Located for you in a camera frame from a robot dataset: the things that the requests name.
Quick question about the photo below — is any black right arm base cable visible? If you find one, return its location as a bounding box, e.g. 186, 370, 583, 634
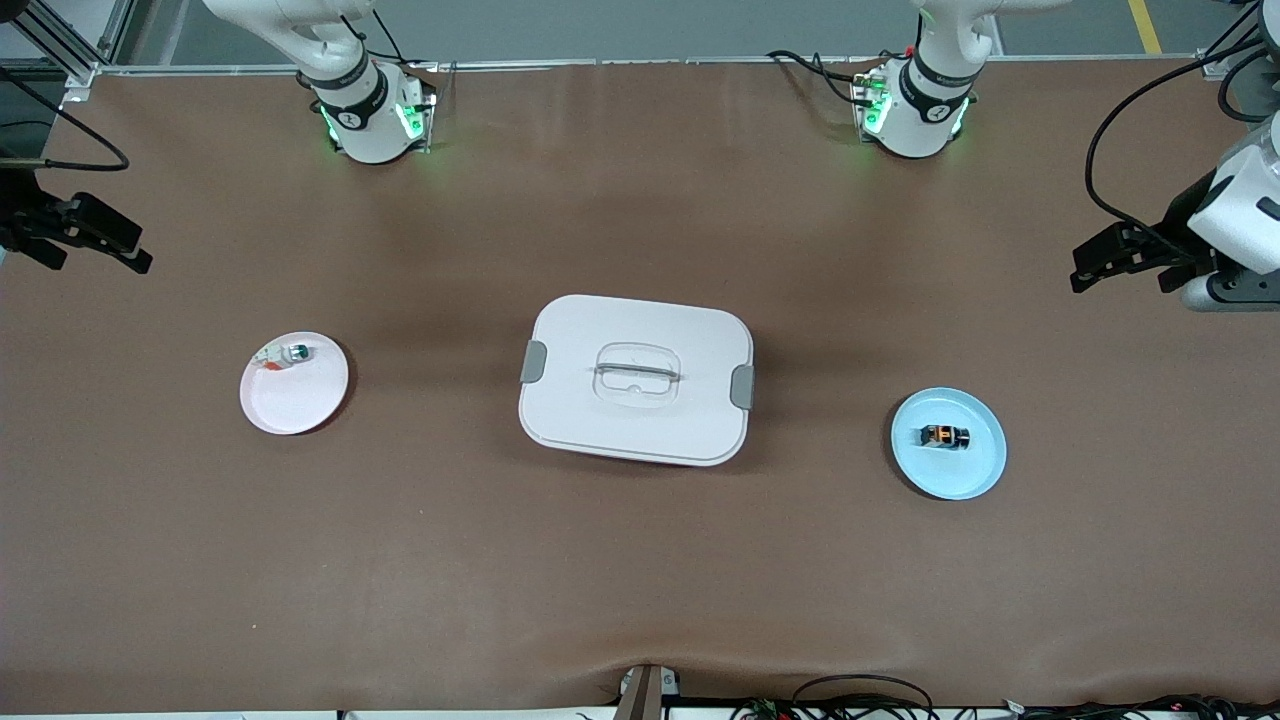
370, 10, 409, 66

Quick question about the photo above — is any green white push switch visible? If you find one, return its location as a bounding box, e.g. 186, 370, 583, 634
254, 341, 314, 374

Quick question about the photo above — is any brown table mat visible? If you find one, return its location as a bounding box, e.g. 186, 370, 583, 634
0, 55, 1280, 716

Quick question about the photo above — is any aluminium frame profile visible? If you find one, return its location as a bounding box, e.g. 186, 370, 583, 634
0, 0, 136, 101
1200, 0, 1280, 81

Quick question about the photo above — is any black arm base cable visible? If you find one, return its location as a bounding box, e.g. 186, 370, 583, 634
766, 48, 871, 106
370, 10, 409, 66

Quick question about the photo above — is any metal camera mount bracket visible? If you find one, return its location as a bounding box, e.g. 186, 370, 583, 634
612, 663, 683, 720

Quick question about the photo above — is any black left arm base cable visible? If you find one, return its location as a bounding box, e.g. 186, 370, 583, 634
766, 48, 871, 106

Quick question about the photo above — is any light blue round plate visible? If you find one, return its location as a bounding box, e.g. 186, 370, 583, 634
890, 387, 1008, 501

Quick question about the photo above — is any looped black cable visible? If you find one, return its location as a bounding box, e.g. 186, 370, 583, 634
790, 675, 936, 720

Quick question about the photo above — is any pink round plate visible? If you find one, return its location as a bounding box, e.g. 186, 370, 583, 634
239, 331, 350, 436

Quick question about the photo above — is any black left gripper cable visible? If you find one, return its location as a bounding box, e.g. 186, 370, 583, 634
1085, 0, 1280, 251

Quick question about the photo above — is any white lidded storage box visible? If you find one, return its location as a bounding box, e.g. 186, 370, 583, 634
518, 293, 756, 468

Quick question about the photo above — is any metal table edge rail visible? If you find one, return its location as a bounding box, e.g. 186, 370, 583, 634
95, 55, 1216, 74

